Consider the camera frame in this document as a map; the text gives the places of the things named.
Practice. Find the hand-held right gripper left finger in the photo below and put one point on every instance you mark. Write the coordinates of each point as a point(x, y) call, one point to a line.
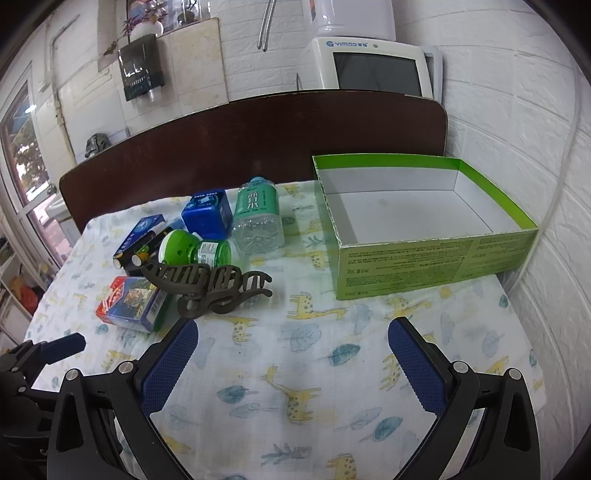
point(171, 364)

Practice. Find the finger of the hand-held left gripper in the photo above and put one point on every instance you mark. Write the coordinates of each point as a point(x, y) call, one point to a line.
point(62, 347)

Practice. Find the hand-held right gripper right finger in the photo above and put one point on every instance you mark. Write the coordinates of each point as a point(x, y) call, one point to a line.
point(415, 369)

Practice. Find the red and blue card box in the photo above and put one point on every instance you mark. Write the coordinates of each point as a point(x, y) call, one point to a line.
point(129, 302)

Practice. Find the dark brown hair claw clip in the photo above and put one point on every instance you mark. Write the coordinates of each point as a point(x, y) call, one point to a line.
point(217, 281)

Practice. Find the green cardboard box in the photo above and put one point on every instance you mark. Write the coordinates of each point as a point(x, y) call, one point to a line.
point(415, 267)

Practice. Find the black marker with white cap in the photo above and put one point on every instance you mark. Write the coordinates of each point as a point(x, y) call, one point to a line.
point(124, 258)

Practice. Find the black marker with blue cap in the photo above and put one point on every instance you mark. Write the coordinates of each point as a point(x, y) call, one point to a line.
point(150, 249)

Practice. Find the green and white repellent bottle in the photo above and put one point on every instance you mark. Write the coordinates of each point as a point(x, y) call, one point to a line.
point(178, 244)

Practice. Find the blue medicine box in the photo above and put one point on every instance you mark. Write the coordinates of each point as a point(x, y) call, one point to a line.
point(138, 233)

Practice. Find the blue square gum container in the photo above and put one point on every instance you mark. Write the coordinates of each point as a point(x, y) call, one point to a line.
point(205, 217)

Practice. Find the green label water bottle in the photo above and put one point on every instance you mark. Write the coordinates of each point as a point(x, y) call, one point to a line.
point(256, 207)

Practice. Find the white shelf unit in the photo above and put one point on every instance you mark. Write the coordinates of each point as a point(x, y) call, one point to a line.
point(14, 295)

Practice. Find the giraffe printed blanket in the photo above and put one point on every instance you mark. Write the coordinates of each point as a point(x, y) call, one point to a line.
point(300, 350)

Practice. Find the window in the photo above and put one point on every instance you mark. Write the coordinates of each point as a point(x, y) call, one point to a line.
point(27, 152)

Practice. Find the grey metal figurine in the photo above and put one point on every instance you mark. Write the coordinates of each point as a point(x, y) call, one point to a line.
point(96, 145)

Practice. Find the brown wooden headboard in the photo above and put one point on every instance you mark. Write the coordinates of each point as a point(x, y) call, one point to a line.
point(231, 143)

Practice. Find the beige board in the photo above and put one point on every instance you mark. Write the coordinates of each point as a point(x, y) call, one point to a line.
point(198, 69)

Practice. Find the white device with screen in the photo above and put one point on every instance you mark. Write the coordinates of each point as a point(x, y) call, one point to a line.
point(374, 69)

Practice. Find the potted plant in white pot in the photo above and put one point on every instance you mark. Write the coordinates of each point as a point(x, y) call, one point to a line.
point(145, 28)

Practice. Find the white wall appliance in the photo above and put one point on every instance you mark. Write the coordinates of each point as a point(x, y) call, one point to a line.
point(355, 18)

